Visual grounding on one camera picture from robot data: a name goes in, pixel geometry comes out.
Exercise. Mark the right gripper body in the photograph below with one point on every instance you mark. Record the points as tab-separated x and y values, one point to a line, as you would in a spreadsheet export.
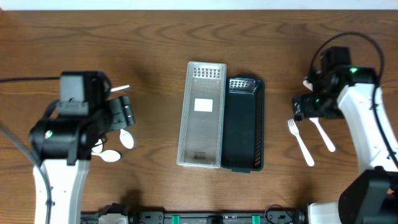
321	105

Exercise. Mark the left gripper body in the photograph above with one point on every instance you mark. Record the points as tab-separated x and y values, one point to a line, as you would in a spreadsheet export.
119	116

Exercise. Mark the white plastic fork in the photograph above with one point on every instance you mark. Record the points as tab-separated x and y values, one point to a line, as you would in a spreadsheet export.
307	84
295	132

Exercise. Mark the white plastic spoon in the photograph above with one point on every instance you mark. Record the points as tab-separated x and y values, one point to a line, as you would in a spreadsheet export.
126	139
98	147
108	155
330	146
119	88

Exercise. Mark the black plastic mesh basket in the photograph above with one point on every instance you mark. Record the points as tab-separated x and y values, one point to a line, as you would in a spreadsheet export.
243	132

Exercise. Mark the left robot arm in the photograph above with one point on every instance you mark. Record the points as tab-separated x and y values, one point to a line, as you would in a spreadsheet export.
63	140

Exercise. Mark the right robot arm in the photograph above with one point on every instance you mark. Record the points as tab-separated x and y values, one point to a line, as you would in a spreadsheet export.
340	90

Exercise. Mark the clear plastic mesh basket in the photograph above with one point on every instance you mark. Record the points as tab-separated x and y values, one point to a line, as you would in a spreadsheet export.
201	133

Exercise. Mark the white label in basket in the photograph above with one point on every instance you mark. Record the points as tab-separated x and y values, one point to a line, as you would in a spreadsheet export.
203	105

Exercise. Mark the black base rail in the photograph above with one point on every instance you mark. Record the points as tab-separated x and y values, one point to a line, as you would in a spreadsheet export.
117	213

